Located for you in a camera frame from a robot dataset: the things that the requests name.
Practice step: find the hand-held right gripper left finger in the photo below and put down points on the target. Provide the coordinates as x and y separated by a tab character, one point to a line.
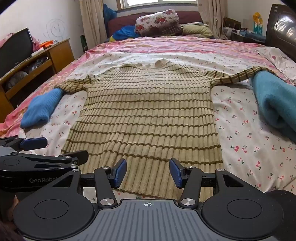
120	172

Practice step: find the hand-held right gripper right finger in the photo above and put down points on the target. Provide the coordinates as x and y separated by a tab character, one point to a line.
175	173

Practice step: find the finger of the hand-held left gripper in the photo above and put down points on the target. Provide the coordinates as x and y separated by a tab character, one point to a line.
34	143
76	156

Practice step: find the beige striped knit sweater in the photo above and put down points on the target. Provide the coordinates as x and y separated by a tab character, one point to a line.
148	115

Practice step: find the blue ribbed knit cloth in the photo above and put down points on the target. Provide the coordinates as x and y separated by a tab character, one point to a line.
39	109

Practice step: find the grey cloth bundle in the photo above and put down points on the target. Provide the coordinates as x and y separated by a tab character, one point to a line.
17	80

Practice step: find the black television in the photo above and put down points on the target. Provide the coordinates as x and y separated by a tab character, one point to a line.
16	51

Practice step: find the wooden desk cabinet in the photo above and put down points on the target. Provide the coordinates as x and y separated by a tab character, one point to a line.
62	53

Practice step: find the orange toy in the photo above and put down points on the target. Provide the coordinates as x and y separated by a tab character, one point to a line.
46	44

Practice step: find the teal fleece cloth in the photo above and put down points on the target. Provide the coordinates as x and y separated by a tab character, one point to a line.
275	99

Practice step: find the pink striped bed sheet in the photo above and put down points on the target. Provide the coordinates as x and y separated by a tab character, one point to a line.
161	44

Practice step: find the bright blue crumpled cloth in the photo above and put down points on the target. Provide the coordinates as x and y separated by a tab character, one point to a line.
124	32

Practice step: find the beige curtain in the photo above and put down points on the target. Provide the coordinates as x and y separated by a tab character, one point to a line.
92	23
211	16

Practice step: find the dark red sofa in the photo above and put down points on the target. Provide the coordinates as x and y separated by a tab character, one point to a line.
122	20

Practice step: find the yellow-green pillow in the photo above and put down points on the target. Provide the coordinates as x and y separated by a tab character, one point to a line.
196	30

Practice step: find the blue plastic bag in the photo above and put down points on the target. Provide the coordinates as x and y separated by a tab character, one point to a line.
108	12

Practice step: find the dark wooden nightstand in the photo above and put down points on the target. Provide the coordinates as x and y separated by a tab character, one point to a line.
240	38

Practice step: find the red floral quilt bundle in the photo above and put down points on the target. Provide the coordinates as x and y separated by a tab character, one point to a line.
157	22

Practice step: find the beige pink dotted pillow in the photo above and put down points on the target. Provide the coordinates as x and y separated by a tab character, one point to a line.
279	60

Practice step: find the blue folded cloth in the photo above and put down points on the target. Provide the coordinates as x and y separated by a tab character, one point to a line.
253	33

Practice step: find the dark brown bag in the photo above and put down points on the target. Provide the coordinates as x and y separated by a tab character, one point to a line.
231	23

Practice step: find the window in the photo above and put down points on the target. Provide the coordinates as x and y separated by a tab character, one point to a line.
150	2

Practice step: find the yellow green carton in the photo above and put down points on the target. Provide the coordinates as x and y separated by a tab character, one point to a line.
257	23

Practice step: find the dark wooden headboard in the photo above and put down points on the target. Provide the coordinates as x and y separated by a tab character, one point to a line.
281	23

